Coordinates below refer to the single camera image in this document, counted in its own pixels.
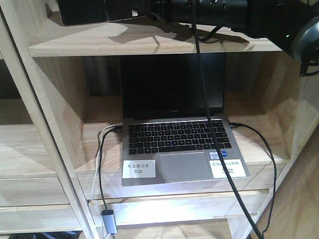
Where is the grey usb adapter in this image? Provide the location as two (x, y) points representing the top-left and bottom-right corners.
(101, 210), (118, 235)

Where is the white label left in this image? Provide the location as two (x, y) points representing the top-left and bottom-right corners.
(122, 160), (156, 179)

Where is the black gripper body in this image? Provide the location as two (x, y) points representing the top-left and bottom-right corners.
(150, 0), (199, 23)

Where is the white label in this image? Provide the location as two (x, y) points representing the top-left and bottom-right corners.
(209, 159), (247, 179)
(122, 160), (156, 179)

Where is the black laptop cable right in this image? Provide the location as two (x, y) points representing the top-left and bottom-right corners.
(229, 122), (278, 239)

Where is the silver laptop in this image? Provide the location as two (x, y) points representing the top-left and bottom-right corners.
(119, 53), (249, 186)

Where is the black laptop cable left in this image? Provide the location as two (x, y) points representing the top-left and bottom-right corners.
(97, 128), (123, 211)

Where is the light wooden desk shelf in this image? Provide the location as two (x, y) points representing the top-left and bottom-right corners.
(0, 0), (319, 239)

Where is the black foldable smartphone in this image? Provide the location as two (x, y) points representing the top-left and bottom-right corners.
(57, 0), (151, 25)

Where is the black laptop cable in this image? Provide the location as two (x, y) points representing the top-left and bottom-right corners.
(97, 128), (123, 211)
(229, 122), (278, 239)

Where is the white label right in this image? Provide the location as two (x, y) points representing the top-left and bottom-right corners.
(209, 159), (247, 179)

